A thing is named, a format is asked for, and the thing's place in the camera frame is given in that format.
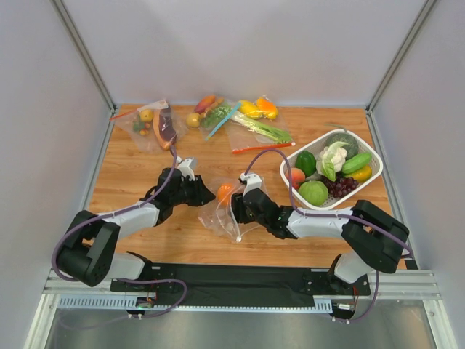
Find left aluminium frame post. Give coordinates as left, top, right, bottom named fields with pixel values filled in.
left=50, top=0, right=119, bottom=112

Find yellow green fake mango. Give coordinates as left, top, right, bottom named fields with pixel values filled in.
left=345, top=165, right=372, bottom=182

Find fake orange bell pepper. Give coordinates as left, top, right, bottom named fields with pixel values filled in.
left=256, top=97, right=279, bottom=120

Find clear red-zip bag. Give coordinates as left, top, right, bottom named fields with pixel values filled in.
left=111, top=100, right=187, bottom=153
left=225, top=95, right=296, bottom=154

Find right aluminium frame post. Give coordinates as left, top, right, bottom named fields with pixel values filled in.
left=365, top=0, right=439, bottom=112

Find clear red-zip bag left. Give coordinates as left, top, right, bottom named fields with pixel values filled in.
left=111, top=100, right=187, bottom=153

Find fake green onion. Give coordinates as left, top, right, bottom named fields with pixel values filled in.
left=230, top=111, right=293, bottom=143

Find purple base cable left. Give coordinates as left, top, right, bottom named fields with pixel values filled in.
left=57, top=278, right=189, bottom=331

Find dark red fake grapes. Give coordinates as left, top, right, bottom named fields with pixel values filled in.
left=322, top=177, right=359, bottom=198

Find fake cabbage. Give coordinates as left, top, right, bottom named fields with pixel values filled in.
left=316, top=141, right=349, bottom=181

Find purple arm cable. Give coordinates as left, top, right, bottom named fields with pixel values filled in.
left=51, top=145, right=179, bottom=281
left=245, top=148, right=413, bottom=257

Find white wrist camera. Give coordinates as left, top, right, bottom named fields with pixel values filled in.
left=177, top=156, right=198, bottom=181
left=239, top=172, right=262, bottom=196

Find clear blue-zip bag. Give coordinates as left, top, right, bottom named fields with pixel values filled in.
left=200, top=97, right=240, bottom=141

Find grey slotted cable duct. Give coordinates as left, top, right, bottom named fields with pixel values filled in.
left=57, top=294, right=342, bottom=313

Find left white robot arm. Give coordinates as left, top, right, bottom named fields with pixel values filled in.
left=52, top=168, right=215, bottom=287

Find light green fake guava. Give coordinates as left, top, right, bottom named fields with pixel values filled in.
left=298, top=180, right=329, bottom=206

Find green fake bell pepper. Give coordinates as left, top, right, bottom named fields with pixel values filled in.
left=295, top=151, right=316, bottom=177

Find green fake melon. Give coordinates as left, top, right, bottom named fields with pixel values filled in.
left=325, top=132, right=359, bottom=159

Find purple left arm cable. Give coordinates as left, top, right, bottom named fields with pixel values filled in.
left=51, top=145, right=179, bottom=281

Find clear white-zip bag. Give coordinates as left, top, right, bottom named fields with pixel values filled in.
left=198, top=177, right=260, bottom=243

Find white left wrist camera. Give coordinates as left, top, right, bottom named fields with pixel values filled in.
left=177, top=156, right=198, bottom=181

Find clear red-zip bag centre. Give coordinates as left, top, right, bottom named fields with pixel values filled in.
left=225, top=95, right=296, bottom=154

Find green fake bitter gourd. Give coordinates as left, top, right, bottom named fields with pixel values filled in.
left=341, top=152, right=372, bottom=175

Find aluminium frame post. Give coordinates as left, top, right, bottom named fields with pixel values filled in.
left=50, top=0, right=119, bottom=112
left=365, top=0, right=439, bottom=112

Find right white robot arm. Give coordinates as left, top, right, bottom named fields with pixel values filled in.
left=230, top=188, right=412, bottom=284

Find fake green leafy vegetable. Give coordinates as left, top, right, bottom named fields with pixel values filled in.
left=201, top=104, right=233, bottom=129

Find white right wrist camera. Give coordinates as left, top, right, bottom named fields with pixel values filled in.
left=239, top=172, right=262, bottom=196

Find fake yellow bell pepper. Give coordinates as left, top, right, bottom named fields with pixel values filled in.
left=238, top=100, right=263, bottom=119

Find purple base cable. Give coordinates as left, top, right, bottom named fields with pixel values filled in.
left=330, top=270, right=381, bottom=325
left=57, top=278, right=189, bottom=331

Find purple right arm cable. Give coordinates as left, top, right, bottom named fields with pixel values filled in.
left=245, top=148, right=413, bottom=257

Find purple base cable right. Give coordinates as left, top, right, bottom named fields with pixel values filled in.
left=330, top=270, right=381, bottom=325

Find fake purple sweet potato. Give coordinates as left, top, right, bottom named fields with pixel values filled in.
left=153, top=105, right=178, bottom=151

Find fake peach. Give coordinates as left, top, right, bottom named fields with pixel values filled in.
left=285, top=167, right=306, bottom=190

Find fake yellow apple in bag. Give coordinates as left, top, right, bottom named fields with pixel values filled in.
left=139, top=109, right=154, bottom=122

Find fake red mango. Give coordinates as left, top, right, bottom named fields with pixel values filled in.
left=194, top=95, right=217, bottom=114

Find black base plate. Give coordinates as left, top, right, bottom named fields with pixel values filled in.
left=108, top=262, right=371, bottom=302

